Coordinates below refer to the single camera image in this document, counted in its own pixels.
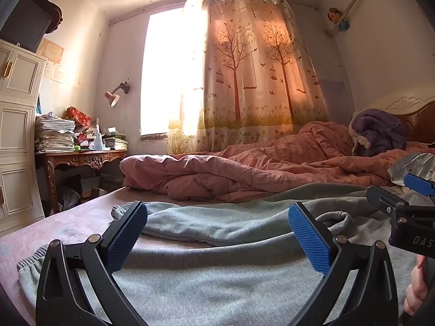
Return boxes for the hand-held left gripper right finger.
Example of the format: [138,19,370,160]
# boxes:
[288,202,405,326]

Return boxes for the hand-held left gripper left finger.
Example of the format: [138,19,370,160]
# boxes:
[36,201,148,326]

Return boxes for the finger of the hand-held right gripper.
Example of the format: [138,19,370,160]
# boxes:
[366,186,410,216]
[404,173,435,198]

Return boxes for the grey pants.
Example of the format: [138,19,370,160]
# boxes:
[17,183,435,326]

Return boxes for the person's right hand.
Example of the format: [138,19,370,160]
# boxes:
[404,254,429,316]

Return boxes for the silver patterned bag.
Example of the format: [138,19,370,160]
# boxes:
[387,153,435,196]

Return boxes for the pink bed sheet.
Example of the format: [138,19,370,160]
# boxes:
[0,185,157,313]

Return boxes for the purple blanket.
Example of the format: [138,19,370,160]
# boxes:
[350,109,408,157]

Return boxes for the wooden bed headboard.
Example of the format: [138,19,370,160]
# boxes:
[353,90,435,143]

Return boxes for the carved wooden desk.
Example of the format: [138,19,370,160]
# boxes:
[36,149,128,214]

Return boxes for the stack of books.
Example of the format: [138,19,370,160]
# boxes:
[104,132,129,151]

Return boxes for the pink duvet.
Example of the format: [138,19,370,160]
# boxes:
[120,120,435,202]

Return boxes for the stack of papers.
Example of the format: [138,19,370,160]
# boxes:
[35,114,77,153]

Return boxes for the red box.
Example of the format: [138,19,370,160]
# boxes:
[66,107,92,126]

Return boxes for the white cabinet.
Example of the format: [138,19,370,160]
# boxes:
[0,39,46,235]

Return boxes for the tree print curtain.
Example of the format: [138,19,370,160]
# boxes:
[168,0,328,155]

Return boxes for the bright window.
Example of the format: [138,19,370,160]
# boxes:
[140,3,208,140]

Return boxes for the plush toy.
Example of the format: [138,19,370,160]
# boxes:
[327,7,350,32]

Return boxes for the paper certificate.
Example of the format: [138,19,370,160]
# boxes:
[37,38,64,63]

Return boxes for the curtain rod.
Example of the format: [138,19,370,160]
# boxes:
[109,0,282,25]

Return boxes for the dark wooden case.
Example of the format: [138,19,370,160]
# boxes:
[0,0,63,53]

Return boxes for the pale purple wall panel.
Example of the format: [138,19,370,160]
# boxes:
[319,79,346,93]

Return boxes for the pink wall lamp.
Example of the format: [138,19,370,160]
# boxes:
[105,81,131,107]

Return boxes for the wall rope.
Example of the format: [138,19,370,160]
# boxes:
[325,0,372,36]

